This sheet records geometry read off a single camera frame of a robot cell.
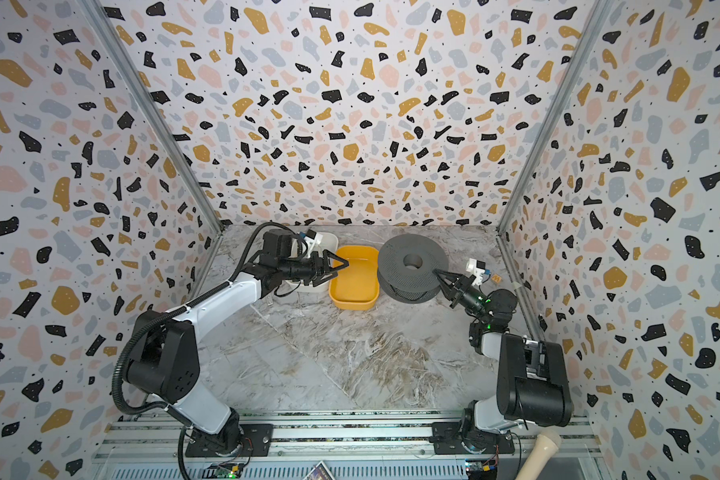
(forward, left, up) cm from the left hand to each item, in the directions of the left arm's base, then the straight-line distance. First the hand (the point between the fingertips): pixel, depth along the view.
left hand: (343, 264), depth 81 cm
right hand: (-4, -23, +2) cm, 24 cm away
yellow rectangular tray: (+8, -2, -23) cm, 24 cm away
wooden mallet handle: (-42, -47, -19) cm, 66 cm away
